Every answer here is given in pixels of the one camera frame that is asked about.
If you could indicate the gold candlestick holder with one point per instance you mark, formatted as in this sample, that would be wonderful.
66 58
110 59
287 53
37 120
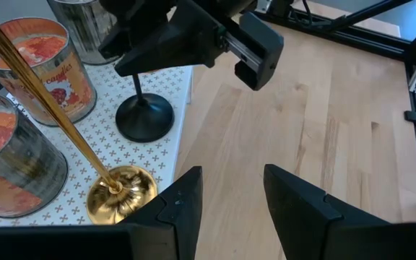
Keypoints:
121 196

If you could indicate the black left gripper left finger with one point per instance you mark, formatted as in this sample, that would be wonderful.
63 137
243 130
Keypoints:
182 216

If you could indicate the black candlestick holder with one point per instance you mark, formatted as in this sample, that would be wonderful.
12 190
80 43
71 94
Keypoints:
144 119

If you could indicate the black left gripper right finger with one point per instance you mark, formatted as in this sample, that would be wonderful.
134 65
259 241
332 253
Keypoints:
294 216

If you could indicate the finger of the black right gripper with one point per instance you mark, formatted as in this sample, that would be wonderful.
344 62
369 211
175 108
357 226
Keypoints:
143 21
179 47

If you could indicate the black table frame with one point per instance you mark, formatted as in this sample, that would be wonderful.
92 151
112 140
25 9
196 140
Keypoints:
374 41

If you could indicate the white perforated metal shelf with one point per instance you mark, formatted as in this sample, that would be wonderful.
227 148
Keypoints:
139 151

